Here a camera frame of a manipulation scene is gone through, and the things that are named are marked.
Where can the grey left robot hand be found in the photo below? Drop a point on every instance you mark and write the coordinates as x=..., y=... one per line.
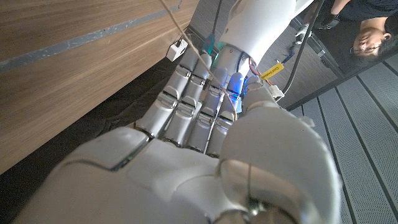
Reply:
x=228, y=57

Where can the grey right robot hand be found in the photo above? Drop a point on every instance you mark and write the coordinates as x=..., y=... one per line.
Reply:
x=171, y=183

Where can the jute twine strand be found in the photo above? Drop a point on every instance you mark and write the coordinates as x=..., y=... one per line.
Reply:
x=183, y=30

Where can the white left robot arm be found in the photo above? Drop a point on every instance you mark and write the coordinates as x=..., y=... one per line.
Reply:
x=258, y=21

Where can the grey marking tape outline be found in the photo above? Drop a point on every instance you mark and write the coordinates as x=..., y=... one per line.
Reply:
x=77, y=40

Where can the white power outlet box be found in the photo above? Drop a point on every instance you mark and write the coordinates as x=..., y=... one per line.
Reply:
x=175, y=51

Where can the person in black shirt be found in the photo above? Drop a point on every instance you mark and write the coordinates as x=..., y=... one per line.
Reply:
x=370, y=40

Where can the white perforated panel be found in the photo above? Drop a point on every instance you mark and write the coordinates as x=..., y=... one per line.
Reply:
x=367, y=140

